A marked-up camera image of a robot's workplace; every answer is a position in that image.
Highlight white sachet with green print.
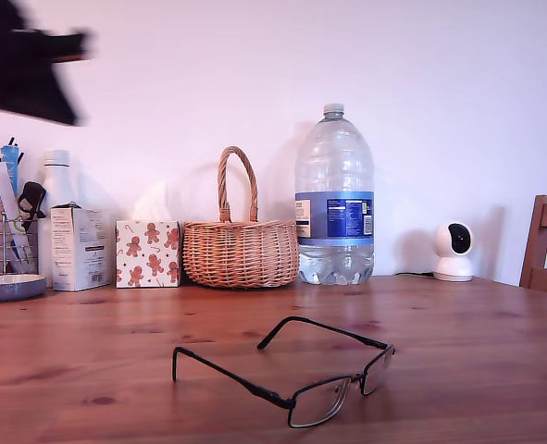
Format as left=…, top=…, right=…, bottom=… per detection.
left=5, top=210, right=37, bottom=274

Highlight black thin-framed eyeglasses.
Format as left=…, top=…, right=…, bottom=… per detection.
left=170, top=315, right=397, bottom=429

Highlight dark brown sunglasses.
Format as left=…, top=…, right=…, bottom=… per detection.
left=17, top=181, right=48, bottom=221

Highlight white tissue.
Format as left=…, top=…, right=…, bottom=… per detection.
left=132, top=180, right=173, bottom=223

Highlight small white round camera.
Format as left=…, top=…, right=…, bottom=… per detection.
left=432, top=220, right=477, bottom=282

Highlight chrome wire rack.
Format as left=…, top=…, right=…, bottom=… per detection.
left=0, top=210, right=41, bottom=278

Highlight grey round dish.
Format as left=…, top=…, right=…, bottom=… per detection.
left=0, top=273, right=47, bottom=305

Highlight large clear water bottle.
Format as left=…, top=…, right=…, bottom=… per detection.
left=294, top=103, right=376, bottom=286

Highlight white printed carton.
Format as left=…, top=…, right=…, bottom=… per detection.
left=50, top=202, right=113, bottom=292

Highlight wicker basket with handle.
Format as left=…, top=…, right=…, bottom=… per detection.
left=182, top=145, right=301, bottom=290

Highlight gingerbread print tissue box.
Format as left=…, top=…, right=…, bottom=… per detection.
left=115, top=220, right=182, bottom=289

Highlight blue stick sachet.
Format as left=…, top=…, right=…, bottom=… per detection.
left=0, top=143, right=21, bottom=198

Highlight white metal bottle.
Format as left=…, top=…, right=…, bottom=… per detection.
left=37, top=148, right=79, bottom=290

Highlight white black-striped packet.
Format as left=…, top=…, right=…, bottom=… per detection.
left=0, top=162, right=19, bottom=218

